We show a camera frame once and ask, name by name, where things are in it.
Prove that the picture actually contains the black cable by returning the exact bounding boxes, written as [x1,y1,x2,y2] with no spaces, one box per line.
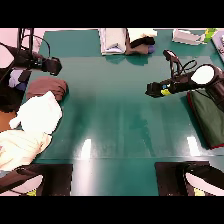
[32,33,52,60]
[179,59,198,74]

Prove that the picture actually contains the white box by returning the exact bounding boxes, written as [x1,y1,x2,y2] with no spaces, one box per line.
[171,28,207,46]

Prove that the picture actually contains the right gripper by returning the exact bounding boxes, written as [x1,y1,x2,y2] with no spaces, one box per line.
[144,79,171,99]

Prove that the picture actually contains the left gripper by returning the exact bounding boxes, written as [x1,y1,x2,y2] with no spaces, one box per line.
[41,56,64,77]

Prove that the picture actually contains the folded black garment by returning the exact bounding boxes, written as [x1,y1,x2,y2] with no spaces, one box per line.
[129,36,157,49]

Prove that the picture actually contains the green object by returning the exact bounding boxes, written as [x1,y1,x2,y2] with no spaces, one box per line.
[203,27,218,44]

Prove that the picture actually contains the dark green garment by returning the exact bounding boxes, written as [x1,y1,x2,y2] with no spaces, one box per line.
[188,89,224,148]

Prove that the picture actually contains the black mounting plate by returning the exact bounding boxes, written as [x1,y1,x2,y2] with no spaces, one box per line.
[154,161,212,197]
[19,162,74,197]

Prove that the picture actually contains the folded pale grey garment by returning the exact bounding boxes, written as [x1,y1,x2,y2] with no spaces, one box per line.
[97,27,128,56]

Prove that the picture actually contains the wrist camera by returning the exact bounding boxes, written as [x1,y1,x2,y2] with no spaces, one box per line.
[162,49,184,82]
[17,27,36,56]

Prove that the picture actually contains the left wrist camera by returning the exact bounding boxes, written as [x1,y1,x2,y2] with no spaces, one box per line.
[17,27,36,56]

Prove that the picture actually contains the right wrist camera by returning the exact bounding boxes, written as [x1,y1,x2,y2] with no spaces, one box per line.
[162,49,184,82]

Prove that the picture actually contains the heap of clothes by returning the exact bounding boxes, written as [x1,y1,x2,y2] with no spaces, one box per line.
[0,67,33,114]

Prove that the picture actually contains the cream garment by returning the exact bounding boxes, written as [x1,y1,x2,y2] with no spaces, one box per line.
[0,129,53,172]

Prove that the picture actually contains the folded white garment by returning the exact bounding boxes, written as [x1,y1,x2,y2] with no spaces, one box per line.
[126,27,158,44]

